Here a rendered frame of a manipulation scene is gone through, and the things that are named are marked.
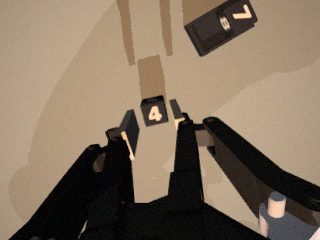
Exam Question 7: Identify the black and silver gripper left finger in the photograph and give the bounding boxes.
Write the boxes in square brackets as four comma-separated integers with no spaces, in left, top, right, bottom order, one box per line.
[8,109,140,240]

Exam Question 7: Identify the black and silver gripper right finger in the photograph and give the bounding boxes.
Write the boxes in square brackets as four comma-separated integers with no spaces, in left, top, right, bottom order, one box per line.
[159,99,320,240]

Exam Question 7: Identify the black calendar tray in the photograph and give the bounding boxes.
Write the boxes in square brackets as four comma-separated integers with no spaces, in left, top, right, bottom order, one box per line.
[184,0,255,57]

